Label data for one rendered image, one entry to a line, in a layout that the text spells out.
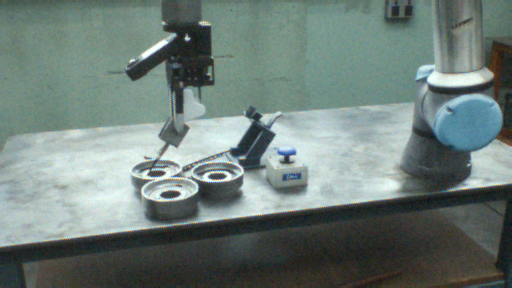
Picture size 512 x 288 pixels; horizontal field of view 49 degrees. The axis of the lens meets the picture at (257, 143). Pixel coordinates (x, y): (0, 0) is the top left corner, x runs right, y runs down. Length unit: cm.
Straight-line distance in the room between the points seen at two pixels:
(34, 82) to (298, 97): 126
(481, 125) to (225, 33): 183
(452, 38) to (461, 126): 16
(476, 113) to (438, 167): 21
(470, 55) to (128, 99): 195
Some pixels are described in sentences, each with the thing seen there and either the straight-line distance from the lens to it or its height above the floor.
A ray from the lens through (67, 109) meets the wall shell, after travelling 276.
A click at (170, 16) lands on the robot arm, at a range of 104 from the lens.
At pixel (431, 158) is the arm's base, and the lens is 124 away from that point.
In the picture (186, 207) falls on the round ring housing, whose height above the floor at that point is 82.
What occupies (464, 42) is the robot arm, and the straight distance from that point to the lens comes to 105.
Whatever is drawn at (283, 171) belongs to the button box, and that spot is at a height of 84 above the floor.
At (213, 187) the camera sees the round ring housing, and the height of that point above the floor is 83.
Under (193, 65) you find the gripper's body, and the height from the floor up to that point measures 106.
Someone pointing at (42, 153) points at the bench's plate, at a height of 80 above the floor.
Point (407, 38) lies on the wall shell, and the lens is 307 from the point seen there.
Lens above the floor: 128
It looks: 20 degrees down
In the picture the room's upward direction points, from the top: straight up
